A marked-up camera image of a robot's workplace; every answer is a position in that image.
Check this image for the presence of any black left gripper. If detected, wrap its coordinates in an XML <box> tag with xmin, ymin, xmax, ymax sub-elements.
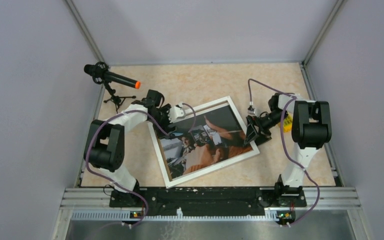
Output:
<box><xmin>148</xmin><ymin>103</ymin><xmax>177</xmax><ymax>139</ymax></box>

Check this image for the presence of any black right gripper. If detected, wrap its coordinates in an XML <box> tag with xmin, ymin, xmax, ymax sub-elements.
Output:
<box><xmin>244</xmin><ymin>110</ymin><xmax>289</xmax><ymax>148</ymax></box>

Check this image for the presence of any white wooden picture frame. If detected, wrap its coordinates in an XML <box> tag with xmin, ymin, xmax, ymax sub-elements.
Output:
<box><xmin>148</xmin><ymin>96</ymin><xmax>260</xmax><ymax>189</ymax></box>

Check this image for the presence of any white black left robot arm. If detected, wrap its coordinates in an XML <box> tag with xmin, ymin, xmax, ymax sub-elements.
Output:
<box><xmin>83</xmin><ymin>90</ymin><xmax>186</xmax><ymax>207</ymax></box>

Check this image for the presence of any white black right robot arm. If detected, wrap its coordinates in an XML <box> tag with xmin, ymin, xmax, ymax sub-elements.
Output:
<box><xmin>244</xmin><ymin>93</ymin><xmax>332</xmax><ymax>206</ymax></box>

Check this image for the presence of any yellow green toy window block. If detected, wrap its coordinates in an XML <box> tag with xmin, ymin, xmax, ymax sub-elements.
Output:
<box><xmin>278</xmin><ymin>114</ymin><xmax>293</xmax><ymax>133</ymax></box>

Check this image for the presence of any black tripod microphone stand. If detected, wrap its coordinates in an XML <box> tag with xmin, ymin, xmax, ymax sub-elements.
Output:
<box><xmin>103</xmin><ymin>83</ymin><xmax>137</xmax><ymax>114</ymax></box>

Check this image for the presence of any black microphone orange tip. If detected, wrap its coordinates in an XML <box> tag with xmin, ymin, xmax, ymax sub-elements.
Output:
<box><xmin>83</xmin><ymin>62</ymin><xmax>141</xmax><ymax>89</ymax></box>

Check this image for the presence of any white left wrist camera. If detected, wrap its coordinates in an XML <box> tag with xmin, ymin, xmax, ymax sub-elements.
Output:
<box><xmin>168</xmin><ymin>102</ymin><xmax>186</xmax><ymax>123</ymax></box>

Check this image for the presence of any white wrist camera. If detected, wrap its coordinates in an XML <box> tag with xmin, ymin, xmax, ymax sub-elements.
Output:
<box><xmin>168</xmin><ymin>102</ymin><xmax>186</xmax><ymax>123</ymax></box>
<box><xmin>247</xmin><ymin>102</ymin><xmax>257</xmax><ymax>116</ymax></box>

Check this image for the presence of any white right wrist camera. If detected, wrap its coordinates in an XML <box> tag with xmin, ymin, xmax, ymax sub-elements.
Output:
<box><xmin>247</xmin><ymin>102</ymin><xmax>257</xmax><ymax>116</ymax></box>

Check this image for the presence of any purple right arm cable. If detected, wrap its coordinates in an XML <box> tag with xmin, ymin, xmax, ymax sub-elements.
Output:
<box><xmin>247</xmin><ymin>78</ymin><xmax>321</xmax><ymax>228</ymax></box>

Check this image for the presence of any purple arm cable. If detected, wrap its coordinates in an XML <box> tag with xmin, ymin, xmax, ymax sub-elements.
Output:
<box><xmin>247</xmin><ymin>78</ymin><xmax>321</xmax><ymax>228</ymax></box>
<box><xmin>84</xmin><ymin>101</ymin><xmax>197</xmax><ymax>229</ymax></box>

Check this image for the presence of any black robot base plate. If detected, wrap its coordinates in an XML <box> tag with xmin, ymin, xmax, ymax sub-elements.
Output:
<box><xmin>109</xmin><ymin>186</ymin><xmax>307</xmax><ymax>217</ymax></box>

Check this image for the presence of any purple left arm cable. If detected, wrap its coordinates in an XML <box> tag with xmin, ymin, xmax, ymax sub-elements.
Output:
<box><xmin>84</xmin><ymin>101</ymin><xmax>197</xmax><ymax>229</ymax></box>

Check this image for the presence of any aluminium front rail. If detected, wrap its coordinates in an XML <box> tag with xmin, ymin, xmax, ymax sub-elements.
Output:
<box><xmin>52</xmin><ymin>187</ymin><xmax>373</xmax><ymax>240</ymax></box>

